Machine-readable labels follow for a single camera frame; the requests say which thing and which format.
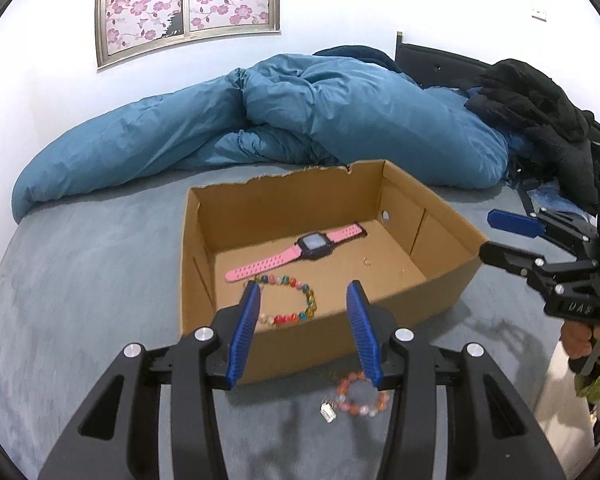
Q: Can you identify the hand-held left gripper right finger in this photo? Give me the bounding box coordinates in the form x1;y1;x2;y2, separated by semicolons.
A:
346;280;567;480

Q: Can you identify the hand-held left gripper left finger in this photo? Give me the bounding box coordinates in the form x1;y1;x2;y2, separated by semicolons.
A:
39;280;262;480

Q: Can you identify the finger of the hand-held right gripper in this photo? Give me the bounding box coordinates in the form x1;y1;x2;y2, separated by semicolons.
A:
479;241;599;305
486;207;599;250

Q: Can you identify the brown cardboard box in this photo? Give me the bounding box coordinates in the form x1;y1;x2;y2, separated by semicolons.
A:
179;159;490;386

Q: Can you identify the multicolour bead bracelet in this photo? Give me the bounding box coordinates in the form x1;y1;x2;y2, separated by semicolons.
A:
245;274;321;328

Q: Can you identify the pink strap watch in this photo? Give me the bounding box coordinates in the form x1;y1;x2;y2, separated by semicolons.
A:
225;223;368;283

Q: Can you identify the orange pink bead bracelet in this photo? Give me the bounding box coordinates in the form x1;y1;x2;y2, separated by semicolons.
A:
336;370;391;418

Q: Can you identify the person's right hand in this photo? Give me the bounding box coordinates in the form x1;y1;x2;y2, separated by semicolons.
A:
560;319;600;364

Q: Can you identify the green rug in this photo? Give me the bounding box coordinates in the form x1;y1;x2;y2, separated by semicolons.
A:
575;350;600;401

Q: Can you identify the black puffer jacket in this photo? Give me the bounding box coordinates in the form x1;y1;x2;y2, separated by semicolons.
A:
464;58;600;211

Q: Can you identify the grey bed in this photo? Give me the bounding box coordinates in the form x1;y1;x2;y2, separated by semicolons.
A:
0;165;571;480

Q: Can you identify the black headboard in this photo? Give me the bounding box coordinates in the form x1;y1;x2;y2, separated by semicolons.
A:
394;31;600;161

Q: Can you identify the blue duvet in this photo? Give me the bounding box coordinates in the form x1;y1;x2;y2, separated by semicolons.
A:
11;52;511;223

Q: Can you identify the navy pillow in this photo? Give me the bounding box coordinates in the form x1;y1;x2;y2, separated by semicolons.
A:
312;46;406;81

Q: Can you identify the window with floral film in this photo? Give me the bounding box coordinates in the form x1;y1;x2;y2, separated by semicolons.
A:
95;0;282;68

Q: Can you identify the black bag strap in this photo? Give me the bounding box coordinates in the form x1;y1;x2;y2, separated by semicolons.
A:
507;155;546;216

